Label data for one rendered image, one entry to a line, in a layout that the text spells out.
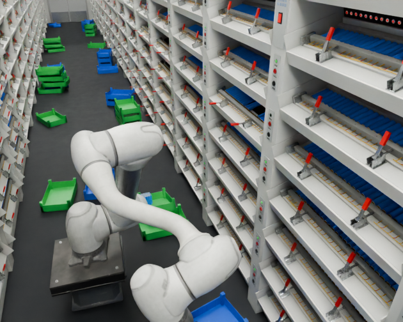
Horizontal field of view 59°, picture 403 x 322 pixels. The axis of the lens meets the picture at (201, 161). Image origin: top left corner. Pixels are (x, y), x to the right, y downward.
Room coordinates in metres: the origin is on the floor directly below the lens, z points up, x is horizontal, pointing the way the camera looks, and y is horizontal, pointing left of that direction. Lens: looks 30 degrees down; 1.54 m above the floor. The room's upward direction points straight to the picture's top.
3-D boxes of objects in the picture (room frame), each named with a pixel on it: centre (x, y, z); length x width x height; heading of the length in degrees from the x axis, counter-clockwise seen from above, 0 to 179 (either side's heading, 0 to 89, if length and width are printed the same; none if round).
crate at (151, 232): (1.82, 0.25, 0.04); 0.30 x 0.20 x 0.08; 109
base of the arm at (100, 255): (1.31, 0.55, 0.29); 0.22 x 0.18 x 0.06; 10
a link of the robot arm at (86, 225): (1.33, 0.55, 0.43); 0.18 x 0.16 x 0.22; 121
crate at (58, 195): (2.14, 1.03, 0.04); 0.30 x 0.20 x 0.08; 9
